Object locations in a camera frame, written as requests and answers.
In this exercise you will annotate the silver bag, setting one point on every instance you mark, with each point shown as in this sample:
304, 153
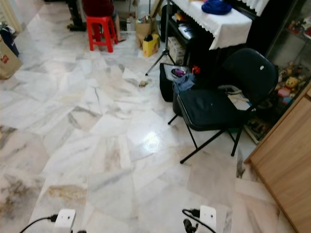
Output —
187, 31

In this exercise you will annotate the blue denim cloth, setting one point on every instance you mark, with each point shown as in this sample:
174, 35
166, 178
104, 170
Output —
183, 83

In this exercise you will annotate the stack of magazines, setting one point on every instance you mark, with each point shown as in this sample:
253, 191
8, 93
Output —
257, 130

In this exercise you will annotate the small brown floor scrap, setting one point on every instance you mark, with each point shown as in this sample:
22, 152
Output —
143, 83

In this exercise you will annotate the small red object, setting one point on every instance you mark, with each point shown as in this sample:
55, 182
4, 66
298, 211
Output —
196, 69

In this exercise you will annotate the white cardboard box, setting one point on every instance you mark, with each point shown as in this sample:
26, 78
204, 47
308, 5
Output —
176, 50

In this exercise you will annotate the yellow bag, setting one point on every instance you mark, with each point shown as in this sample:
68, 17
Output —
150, 45

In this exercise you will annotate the blue cloth bundle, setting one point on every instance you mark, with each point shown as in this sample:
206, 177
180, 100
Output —
216, 7

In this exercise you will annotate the red plastic stool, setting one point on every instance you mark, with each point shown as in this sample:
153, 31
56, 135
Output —
101, 23

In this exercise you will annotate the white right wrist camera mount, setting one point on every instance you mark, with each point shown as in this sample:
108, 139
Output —
208, 217

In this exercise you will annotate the light wooden cabinet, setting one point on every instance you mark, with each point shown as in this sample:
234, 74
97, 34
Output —
286, 160

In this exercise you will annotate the brown paper bag red print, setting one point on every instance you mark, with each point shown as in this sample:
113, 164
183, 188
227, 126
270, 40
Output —
8, 60

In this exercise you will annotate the dark blue bag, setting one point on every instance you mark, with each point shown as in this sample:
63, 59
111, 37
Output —
8, 41

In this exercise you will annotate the table with white cloth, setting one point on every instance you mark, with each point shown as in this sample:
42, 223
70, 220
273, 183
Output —
228, 26

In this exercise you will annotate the black folding chair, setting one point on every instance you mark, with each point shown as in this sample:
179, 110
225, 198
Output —
211, 107

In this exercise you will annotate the black stand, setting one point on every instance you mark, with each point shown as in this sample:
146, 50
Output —
75, 15

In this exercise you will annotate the pink plush toy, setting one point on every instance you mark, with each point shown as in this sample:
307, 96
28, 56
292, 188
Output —
284, 92

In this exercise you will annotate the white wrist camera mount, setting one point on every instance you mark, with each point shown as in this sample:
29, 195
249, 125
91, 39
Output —
65, 221
208, 217

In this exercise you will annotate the purple pouch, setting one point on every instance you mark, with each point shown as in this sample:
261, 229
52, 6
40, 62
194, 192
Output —
178, 72

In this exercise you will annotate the plain brown paper bag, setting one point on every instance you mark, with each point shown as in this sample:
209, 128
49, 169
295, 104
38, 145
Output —
143, 30

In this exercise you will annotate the yellow plush toy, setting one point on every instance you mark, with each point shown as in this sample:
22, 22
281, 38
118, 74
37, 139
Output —
293, 82

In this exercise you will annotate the white papers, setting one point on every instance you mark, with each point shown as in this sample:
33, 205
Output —
240, 99

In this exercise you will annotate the seated person in dark red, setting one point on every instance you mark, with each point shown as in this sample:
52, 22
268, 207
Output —
98, 6

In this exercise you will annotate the black fabric bag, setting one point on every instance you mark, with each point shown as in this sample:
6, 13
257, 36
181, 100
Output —
166, 86

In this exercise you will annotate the black tripod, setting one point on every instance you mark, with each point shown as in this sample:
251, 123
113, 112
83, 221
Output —
166, 34

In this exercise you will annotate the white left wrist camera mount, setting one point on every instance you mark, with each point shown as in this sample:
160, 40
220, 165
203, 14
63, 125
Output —
65, 221

